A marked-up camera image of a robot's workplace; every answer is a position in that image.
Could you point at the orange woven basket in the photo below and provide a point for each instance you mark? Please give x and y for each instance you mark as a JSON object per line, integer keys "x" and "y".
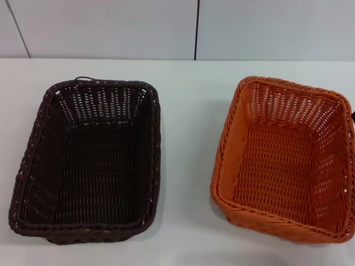
{"x": 280, "y": 166}

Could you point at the dark brown woven basket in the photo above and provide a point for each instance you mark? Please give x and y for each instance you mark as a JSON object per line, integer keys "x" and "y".
{"x": 91, "y": 166}

